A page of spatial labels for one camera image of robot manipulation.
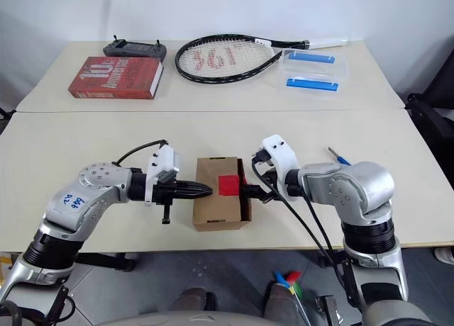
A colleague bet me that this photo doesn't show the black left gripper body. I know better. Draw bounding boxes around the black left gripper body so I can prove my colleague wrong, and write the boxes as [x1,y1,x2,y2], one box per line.
[152,169,178,225]

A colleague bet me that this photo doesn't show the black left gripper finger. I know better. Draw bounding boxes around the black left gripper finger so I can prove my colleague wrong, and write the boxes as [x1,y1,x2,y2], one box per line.
[175,180,213,191]
[175,189,214,200]

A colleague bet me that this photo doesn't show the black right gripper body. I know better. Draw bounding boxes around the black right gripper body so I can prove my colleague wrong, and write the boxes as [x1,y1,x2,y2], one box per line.
[250,165,287,204]

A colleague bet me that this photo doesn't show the red cube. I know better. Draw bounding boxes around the red cube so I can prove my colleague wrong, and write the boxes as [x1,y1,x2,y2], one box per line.
[217,175,240,197]

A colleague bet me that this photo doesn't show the brown cardboard box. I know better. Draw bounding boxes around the brown cardboard box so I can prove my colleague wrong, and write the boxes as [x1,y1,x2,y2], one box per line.
[192,157,253,232]

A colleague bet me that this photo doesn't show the black table base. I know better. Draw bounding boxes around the black table base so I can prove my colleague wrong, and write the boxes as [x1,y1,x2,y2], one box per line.
[75,252,136,271]

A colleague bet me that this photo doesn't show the multicoloured plastic toy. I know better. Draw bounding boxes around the multicoloured plastic toy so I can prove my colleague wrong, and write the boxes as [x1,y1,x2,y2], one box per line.
[272,269,303,299]

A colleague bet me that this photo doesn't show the brown rounded shape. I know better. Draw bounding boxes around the brown rounded shape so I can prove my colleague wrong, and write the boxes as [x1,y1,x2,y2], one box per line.
[169,286,217,313]
[264,282,304,326]

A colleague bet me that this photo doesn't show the black tennis racket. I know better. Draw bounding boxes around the black tennis racket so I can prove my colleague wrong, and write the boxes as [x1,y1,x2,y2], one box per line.
[174,34,349,84]

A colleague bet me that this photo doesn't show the red hardcover book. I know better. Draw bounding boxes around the red hardcover book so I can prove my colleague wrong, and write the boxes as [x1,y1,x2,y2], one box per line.
[67,56,165,101]

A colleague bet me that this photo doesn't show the grey robot torso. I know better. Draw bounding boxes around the grey robot torso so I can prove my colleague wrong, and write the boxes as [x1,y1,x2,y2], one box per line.
[94,309,271,326]

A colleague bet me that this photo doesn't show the dark grey remote controller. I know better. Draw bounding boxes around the dark grey remote controller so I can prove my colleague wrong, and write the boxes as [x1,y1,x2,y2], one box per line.
[102,35,168,62]

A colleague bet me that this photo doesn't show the black chair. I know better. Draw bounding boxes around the black chair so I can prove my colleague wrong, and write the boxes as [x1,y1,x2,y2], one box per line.
[405,49,454,189]

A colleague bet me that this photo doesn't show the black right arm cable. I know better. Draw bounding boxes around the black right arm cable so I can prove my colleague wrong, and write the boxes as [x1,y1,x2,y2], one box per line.
[303,196,338,266]
[250,147,329,262]

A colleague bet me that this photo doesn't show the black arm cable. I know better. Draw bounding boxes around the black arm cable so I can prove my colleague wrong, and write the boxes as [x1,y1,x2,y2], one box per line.
[111,139,170,166]
[250,147,329,262]
[303,196,338,266]

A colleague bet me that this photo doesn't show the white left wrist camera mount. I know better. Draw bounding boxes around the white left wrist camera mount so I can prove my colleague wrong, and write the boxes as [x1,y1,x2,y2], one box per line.
[143,145,182,207]

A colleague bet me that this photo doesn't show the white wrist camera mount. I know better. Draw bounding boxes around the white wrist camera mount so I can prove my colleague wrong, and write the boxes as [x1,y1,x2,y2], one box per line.
[143,145,182,207]
[261,134,301,202]

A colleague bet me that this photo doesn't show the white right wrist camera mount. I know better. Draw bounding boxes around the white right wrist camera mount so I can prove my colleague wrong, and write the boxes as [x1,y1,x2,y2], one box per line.
[261,134,301,202]

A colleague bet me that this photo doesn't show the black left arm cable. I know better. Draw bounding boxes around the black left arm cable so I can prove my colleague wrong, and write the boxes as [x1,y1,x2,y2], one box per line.
[111,139,170,166]

